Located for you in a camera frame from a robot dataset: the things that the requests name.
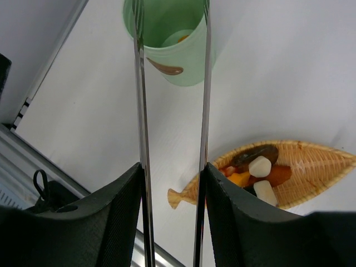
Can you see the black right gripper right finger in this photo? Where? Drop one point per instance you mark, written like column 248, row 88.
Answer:
column 246, row 231

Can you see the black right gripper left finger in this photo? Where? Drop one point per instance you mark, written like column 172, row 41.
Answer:
column 97, row 230

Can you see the orange yellow food piece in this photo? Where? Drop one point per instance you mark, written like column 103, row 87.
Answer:
column 241, row 179

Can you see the white round food piece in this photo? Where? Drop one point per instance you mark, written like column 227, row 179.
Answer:
column 260, row 167

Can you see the dark brown mushroom piece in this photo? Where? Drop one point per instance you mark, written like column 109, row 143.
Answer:
column 242, row 160

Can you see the orange round food slice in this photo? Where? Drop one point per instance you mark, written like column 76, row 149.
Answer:
column 182, row 38

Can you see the metal tongs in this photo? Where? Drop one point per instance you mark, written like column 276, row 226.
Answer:
column 173, row 128

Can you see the orange carrot food piece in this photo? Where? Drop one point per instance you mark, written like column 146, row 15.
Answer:
column 278, row 175

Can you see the woven fish-shaped basket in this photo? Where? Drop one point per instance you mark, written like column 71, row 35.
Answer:
column 314, row 167

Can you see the green cylindrical container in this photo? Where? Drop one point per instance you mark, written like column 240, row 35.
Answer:
column 173, row 36

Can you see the aluminium mounting rail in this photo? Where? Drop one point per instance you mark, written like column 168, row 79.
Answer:
column 31, row 183

